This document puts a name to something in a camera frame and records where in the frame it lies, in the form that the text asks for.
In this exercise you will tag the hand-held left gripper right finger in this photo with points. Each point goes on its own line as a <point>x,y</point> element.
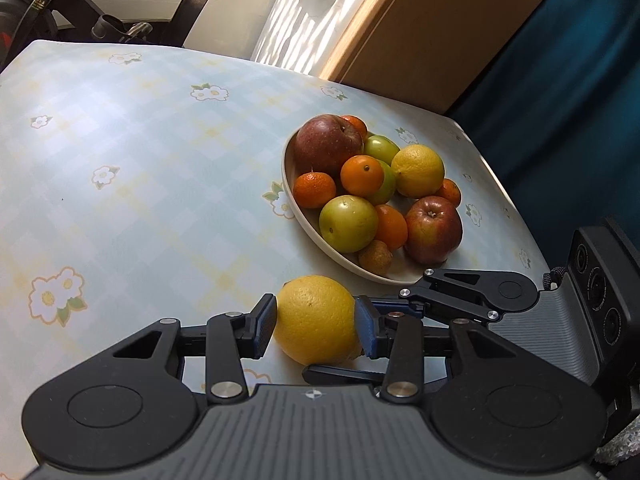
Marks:
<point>367,330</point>

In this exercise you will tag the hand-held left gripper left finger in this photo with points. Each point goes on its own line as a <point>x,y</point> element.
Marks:
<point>265,325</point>

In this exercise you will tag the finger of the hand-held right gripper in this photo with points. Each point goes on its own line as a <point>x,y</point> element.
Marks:
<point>340,373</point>
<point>480,292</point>

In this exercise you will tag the large yellow citrus fruit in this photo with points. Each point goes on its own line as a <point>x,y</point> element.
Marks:
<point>317,320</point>

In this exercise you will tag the beige round plate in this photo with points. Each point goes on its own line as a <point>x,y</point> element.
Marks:
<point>400,271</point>

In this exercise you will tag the small brown longan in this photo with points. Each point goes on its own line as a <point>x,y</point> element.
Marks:
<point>375,257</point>

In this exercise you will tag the small red apple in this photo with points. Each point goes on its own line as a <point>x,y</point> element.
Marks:
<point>433,230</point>

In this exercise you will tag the orange tangerine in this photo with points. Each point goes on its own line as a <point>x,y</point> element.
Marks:
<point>314,190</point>
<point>392,227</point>
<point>450,192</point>
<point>365,176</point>
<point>357,126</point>

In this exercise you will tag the large green apple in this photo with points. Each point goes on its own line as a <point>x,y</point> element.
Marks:
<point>348,222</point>

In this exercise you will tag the yellow lemon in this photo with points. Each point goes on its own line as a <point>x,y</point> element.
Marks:
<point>417,170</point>

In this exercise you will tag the small green apple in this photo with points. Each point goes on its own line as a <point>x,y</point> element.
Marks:
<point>387,187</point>

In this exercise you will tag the small yellow-green apple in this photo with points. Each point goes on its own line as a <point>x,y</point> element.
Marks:
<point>382,149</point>

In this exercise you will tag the large dark red apple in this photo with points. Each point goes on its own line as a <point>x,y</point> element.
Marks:
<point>325,145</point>

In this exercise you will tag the grey speckled cloth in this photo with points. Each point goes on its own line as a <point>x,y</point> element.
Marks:
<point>620,447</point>

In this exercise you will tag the dark blue curtain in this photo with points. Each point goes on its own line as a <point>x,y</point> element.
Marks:
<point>575,110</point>

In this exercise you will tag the wooden door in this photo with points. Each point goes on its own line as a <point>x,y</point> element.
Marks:
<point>440,35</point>

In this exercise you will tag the black exercise bike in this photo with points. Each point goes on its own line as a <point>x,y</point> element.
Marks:
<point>200,0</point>

